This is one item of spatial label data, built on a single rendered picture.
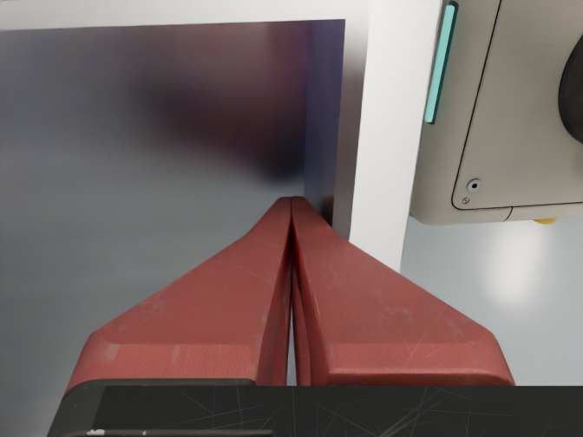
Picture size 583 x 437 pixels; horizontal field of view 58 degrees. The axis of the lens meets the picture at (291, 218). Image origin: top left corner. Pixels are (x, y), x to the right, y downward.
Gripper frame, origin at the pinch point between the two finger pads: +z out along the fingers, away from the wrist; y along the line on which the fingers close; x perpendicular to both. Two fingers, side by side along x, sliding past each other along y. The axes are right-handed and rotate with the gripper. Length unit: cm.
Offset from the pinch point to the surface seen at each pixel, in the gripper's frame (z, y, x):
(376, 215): 2.7, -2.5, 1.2
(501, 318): 101, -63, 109
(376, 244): 2.7, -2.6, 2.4
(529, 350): 103, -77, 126
